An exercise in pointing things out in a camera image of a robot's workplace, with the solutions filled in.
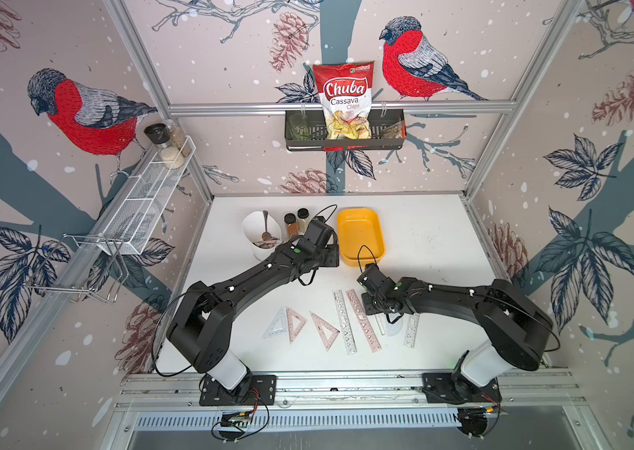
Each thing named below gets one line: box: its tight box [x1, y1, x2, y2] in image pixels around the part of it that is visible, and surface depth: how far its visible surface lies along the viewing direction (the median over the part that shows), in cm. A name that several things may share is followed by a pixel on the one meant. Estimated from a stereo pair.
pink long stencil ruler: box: [345, 288, 382, 354], surface depth 86 cm
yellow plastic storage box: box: [336, 207, 387, 268], surface depth 111 cm
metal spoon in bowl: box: [261, 210, 272, 242], surface depth 103 cm
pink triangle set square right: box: [309, 310, 341, 352], surface depth 86 cm
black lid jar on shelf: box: [143, 122, 171, 149], surface depth 81 cm
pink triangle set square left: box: [285, 305, 308, 345], surface depth 87 cm
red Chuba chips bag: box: [312, 60, 376, 140], surface depth 84 cm
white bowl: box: [241, 210, 283, 262], surface depth 95 cm
